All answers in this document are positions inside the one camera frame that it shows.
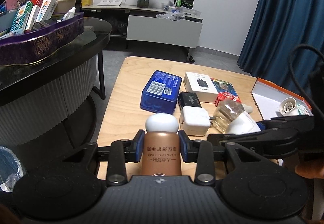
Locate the white charger box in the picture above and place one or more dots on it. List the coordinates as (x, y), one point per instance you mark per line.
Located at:
(201, 85)

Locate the white tv cabinet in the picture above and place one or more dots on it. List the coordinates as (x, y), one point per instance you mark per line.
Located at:
(143, 24)

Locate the bronze hand cream bottle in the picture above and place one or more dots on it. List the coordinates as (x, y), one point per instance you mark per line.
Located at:
(161, 146)

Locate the black usb charger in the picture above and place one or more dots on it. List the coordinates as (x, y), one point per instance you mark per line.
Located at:
(188, 99)

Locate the blue curtain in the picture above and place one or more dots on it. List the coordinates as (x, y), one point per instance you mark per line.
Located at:
(277, 28)

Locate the clear glass bottle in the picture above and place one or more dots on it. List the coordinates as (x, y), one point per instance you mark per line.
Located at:
(230, 117)

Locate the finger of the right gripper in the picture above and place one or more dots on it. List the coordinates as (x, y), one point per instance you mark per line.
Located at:
(299, 122)
(243, 137)

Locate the white power adapter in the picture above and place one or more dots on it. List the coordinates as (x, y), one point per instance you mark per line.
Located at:
(195, 121)

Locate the right hand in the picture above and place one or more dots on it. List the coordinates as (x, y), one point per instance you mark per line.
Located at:
(310, 166)

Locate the blue tin box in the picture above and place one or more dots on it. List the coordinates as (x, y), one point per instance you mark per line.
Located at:
(161, 93)

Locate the purple patterned tray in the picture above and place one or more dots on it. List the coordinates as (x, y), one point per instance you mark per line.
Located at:
(36, 45)

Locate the red and green card box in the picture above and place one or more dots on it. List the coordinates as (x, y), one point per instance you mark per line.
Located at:
(225, 91)

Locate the orange-rimmed white box lid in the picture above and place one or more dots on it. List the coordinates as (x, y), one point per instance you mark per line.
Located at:
(268, 96)

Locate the teal small product box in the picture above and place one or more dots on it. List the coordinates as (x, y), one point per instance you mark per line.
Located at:
(302, 109)

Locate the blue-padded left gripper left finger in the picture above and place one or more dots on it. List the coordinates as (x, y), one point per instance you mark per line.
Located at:
(134, 148)

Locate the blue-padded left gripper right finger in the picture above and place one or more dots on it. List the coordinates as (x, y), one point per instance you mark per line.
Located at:
(189, 149)

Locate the black round side table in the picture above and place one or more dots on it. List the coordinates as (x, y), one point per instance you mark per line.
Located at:
(37, 97)

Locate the black green display box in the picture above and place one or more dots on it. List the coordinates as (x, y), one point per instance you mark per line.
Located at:
(184, 3)

